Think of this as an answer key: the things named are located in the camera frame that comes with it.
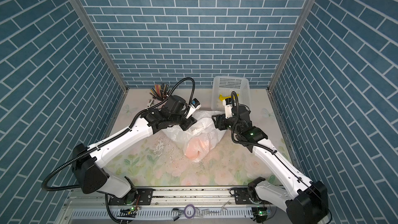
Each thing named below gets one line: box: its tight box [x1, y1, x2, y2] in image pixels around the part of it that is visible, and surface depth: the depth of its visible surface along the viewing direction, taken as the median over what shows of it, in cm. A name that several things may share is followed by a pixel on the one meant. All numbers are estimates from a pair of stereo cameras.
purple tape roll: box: [183, 204, 196, 219], surface depth 72 cm
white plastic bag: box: [162, 110, 227, 163], surface depth 84 cm
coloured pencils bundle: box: [149, 82, 172, 101], surface depth 102 cm
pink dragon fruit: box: [184, 137, 210, 160], surface depth 84 cm
